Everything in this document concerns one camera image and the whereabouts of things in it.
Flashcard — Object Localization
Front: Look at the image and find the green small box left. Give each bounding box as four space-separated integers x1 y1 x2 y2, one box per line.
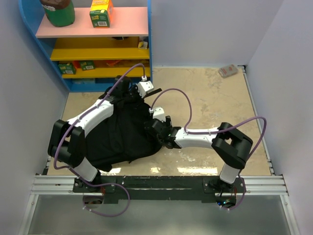
58 62 76 74

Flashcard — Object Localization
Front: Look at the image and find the black student backpack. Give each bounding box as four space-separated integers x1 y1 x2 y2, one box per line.
86 90 161 171

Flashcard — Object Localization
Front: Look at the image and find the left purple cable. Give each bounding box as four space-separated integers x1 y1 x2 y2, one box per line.
53 63 147 218

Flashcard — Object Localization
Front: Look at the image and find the purple cable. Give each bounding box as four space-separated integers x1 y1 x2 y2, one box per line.
53 63 147 218
151 88 268 211

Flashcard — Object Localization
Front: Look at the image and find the green small box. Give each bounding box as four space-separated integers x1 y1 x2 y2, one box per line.
79 60 96 71
58 62 76 74

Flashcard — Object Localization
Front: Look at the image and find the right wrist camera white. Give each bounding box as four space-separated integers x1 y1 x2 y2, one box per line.
149 107 166 122

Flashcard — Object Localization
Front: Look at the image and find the blue shelf unit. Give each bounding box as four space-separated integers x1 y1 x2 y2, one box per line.
19 0 153 92

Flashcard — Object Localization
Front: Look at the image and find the grey red packet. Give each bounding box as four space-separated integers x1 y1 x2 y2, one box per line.
218 64 239 78

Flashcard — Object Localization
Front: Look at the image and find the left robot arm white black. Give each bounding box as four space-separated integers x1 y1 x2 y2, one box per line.
47 77 150 192

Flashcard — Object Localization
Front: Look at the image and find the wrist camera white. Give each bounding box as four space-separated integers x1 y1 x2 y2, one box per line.
137 75 154 98
149 107 166 122

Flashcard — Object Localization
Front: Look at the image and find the green small box right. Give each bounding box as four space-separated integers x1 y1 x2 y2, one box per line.
79 60 96 71

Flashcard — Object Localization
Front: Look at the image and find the green brown bag on shelf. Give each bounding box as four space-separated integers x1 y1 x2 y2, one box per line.
40 0 75 27

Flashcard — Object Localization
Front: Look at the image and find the orange snack packet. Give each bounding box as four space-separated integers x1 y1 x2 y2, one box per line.
105 60 121 67

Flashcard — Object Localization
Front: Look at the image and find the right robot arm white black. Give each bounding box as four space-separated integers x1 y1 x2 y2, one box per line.
144 116 253 192

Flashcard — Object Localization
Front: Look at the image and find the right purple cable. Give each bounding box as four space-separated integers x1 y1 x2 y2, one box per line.
151 88 268 211

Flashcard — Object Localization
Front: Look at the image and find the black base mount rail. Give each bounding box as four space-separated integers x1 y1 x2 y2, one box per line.
73 176 246 206

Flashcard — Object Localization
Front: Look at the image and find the yellow green box on shelf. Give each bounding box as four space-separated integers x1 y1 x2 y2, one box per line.
89 0 113 28

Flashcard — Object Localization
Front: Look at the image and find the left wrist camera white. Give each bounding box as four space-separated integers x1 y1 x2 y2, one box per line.
137 75 154 98

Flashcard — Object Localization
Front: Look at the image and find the small yellow white box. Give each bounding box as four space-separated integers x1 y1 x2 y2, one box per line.
137 41 149 49

